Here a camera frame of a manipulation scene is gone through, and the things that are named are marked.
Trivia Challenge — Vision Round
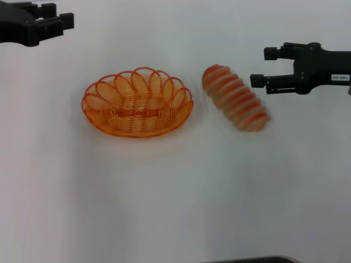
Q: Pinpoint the orange striped toy shrimp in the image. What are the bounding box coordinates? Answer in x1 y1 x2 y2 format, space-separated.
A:
201 64 271 133

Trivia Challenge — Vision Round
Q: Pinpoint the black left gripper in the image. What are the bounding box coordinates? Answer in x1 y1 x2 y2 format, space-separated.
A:
0 1 75 48

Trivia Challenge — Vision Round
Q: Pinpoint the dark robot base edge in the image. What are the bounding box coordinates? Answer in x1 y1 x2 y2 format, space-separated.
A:
210 255 298 263

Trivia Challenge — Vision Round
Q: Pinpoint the orange woven plastic basket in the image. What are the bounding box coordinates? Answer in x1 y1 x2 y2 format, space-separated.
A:
81 66 194 139

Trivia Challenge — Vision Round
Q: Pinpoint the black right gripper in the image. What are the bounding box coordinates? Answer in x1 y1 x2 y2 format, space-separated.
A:
250 42 351 96

